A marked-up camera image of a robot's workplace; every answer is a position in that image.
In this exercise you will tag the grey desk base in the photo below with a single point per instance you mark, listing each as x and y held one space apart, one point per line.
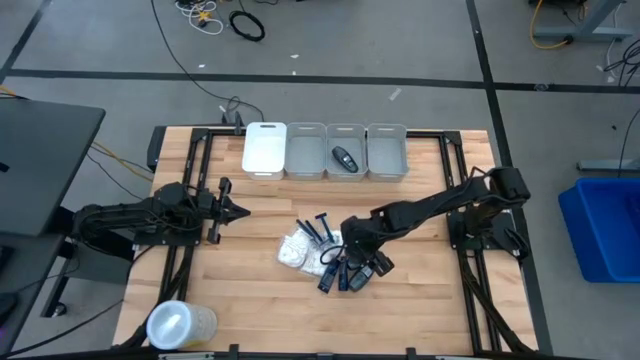
585 34

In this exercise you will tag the clear bag of cotton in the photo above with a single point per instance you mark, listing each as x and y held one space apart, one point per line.
300 237
336 240
291 252
315 262

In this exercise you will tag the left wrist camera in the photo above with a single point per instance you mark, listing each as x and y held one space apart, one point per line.
206 204

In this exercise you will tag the black aluminium table frame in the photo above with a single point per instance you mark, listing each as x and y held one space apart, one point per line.
450 136

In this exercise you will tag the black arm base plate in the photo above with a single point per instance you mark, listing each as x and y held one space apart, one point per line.
457 235
150 239

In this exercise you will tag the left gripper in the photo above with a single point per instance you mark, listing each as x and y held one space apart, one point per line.
216 230

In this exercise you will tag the translucent grey storage bin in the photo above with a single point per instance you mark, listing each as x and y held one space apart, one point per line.
305 155
340 135
387 155

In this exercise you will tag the grey desk foot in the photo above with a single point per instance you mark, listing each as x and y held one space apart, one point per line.
610 166

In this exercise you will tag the blue plastic tote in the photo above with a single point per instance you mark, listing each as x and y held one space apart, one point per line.
605 230

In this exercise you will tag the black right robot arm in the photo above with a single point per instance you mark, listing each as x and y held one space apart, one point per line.
440 197

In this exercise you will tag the black desk leg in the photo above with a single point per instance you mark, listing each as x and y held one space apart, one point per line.
115 248

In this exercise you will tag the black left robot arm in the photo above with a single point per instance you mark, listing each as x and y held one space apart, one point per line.
125 215

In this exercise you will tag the black desk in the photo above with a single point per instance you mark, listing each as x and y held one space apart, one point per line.
45 160

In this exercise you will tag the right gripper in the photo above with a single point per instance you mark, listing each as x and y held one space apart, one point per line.
367 235

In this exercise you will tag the white opaque storage bin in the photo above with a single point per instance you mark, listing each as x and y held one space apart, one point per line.
264 155

